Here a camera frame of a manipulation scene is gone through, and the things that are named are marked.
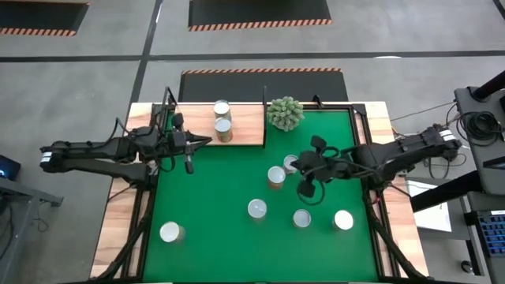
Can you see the pink label can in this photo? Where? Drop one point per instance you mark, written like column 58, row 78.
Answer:
column 257, row 208

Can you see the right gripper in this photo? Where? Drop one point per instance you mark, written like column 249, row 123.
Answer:
column 321, row 165

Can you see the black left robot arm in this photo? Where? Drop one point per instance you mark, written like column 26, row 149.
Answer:
column 98, row 152

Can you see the computer tower with blue light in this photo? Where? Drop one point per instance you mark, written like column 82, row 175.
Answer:
column 10, row 165

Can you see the blue label can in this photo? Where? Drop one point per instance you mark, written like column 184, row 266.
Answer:
column 343, row 219

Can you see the short green label can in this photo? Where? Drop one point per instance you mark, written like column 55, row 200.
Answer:
column 301, row 218

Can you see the green table mat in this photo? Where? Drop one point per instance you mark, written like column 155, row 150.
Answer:
column 221, row 256

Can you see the white paper sheet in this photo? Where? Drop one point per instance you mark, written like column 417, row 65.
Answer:
column 434, row 217

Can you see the computer keyboard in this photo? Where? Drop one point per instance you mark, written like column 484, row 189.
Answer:
column 493, row 232

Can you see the wooden shelf with black posts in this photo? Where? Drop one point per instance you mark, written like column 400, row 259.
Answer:
column 244, row 130

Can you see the grey operator desk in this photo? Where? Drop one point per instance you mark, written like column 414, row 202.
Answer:
column 465, row 98

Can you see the pineapple can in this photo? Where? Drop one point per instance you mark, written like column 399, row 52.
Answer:
column 223, row 126
column 221, row 107
column 276, row 174
column 289, row 161

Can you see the tall peaches can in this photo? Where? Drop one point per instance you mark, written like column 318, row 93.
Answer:
column 169, row 231

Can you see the grey side desk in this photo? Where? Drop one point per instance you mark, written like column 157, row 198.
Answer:
column 23, row 193

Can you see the black hazard-striped floor mat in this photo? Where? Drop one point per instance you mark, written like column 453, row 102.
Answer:
column 236, row 87
column 256, row 12
column 39, row 16

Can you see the succulent plant in white pot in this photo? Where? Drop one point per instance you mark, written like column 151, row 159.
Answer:
column 285, row 114

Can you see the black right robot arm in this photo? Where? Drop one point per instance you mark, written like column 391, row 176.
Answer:
column 394, row 152

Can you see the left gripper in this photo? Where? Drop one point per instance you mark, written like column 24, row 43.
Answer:
column 177, row 142

